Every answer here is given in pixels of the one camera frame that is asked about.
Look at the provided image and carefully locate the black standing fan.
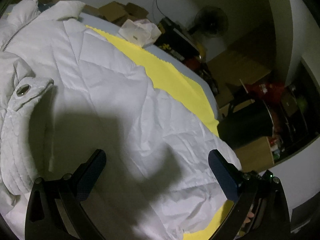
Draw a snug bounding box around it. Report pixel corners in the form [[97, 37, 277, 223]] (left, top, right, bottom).
[[188, 6, 229, 38]]

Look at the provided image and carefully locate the open cardboard box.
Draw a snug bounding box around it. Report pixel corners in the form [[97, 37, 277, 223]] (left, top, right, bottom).
[[98, 1, 149, 27]]

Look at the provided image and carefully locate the yellow table cloth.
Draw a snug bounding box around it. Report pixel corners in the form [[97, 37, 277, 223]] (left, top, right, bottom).
[[85, 24, 235, 240]]

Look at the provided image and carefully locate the flat brown cardboard sheet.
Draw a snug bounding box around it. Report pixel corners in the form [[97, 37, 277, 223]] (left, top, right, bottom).
[[207, 50, 271, 86]]

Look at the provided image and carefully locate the black box with yellow print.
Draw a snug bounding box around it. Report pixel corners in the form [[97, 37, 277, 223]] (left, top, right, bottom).
[[155, 17, 206, 63]]

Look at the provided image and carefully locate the black bag beside table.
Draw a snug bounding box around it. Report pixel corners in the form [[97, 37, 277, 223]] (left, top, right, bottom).
[[217, 100, 274, 149]]

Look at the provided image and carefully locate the white puffer jacket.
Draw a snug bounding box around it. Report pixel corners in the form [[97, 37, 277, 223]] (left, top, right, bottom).
[[1, 0, 241, 239]]

